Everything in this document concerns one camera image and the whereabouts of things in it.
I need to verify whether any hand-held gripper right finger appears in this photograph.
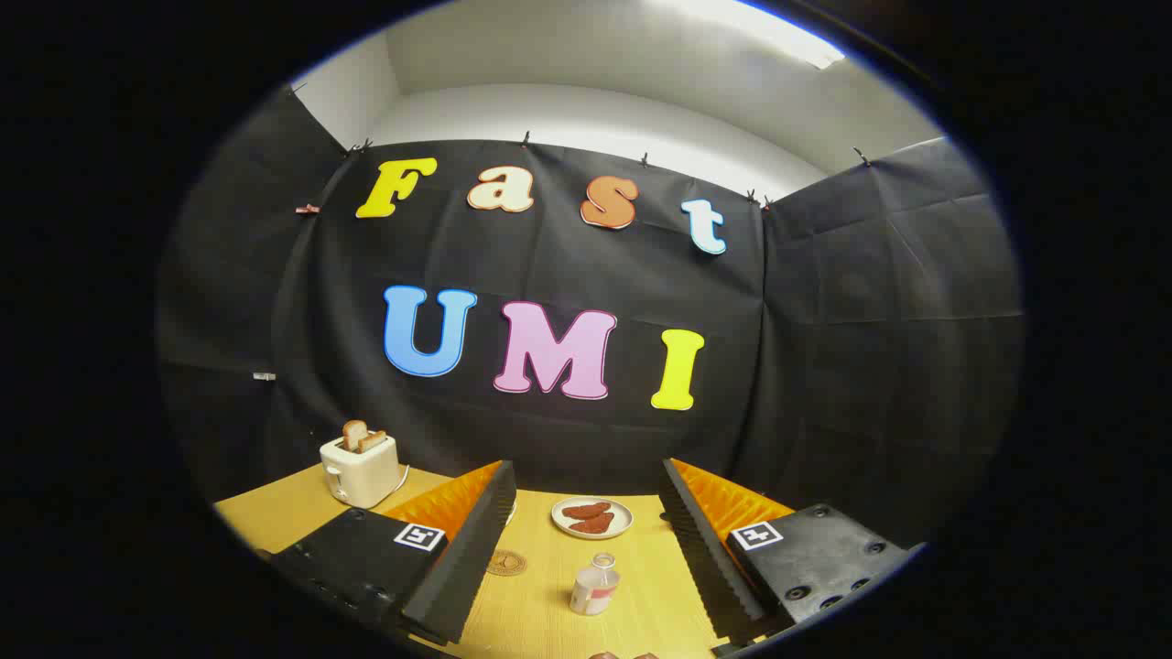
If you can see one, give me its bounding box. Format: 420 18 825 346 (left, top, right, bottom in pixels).
661 458 926 653

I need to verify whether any white round plate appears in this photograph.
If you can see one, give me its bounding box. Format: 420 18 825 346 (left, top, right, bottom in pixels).
551 497 635 540

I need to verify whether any clear juice bottle red label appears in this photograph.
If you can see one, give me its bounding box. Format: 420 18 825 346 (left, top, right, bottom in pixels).
570 553 622 616

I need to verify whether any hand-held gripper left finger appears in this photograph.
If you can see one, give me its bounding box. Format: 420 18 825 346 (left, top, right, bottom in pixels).
261 460 518 646

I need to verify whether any cream toaster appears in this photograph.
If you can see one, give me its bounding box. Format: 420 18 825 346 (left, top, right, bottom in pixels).
320 434 401 510

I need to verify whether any wooden table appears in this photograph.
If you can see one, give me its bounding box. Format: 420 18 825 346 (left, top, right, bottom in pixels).
212 462 798 659

